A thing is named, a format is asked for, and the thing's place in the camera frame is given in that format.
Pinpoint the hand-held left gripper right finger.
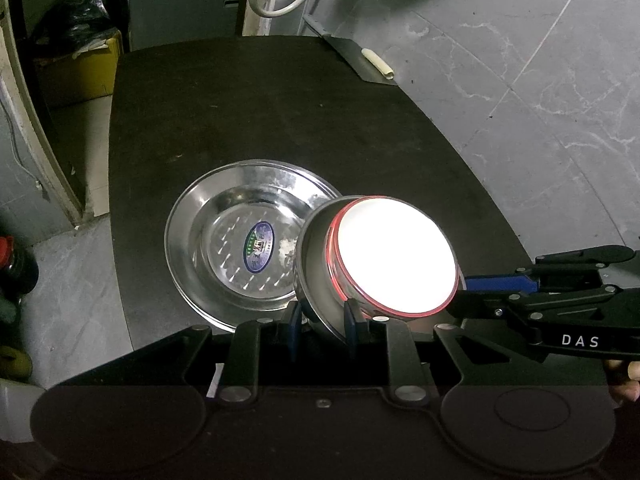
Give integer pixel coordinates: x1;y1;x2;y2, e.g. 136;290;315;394
345;301;601;406

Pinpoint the white plastic container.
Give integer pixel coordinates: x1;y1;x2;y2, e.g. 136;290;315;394
0;380;46;443

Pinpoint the steel bowl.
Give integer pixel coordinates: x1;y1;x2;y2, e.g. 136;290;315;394
293;194;468;346

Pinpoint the black plastic bag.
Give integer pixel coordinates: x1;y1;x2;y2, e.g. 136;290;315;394
37;0;121;58

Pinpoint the grey cabinet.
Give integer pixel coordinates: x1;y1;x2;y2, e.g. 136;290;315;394
125;0;256;53

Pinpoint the person's right hand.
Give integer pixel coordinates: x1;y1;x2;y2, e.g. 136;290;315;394
602;357;640;406

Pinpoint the yellow-green round object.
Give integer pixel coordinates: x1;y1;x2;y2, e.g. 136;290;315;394
0;345;33;381

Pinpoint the red-capped dark bottle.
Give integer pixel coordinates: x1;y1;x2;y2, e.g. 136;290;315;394
0;235;40;311

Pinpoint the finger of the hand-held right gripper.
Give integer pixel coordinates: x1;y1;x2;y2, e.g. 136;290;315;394
465;245;640;293
442;285;640;328

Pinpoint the yellow box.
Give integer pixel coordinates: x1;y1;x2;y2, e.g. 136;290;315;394
35;30;124;108

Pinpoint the worn door frame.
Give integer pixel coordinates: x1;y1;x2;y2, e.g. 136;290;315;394
0;0;96;226

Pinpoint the cleaver knife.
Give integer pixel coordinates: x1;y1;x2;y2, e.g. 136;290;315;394
301;14;397;84

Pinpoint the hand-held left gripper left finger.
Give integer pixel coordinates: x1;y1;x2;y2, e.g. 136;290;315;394
65;302;304;406

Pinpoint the cream cylindrical stick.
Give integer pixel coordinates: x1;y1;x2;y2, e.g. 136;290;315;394
361;47;396;82

